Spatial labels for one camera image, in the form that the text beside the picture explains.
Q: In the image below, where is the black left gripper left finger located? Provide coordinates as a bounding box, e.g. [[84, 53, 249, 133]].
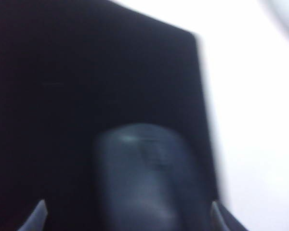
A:
[[16, 199, 49, 231]]

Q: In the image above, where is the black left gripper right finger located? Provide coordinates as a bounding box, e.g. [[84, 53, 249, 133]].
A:
[[210, 200, 250, 231]]

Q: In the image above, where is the black computer mouse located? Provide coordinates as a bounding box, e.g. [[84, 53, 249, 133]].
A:
[[91, 123, 203, 231]]

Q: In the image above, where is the black mouse pad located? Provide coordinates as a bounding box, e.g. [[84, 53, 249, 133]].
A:
[[0, 0, 220, 231]]

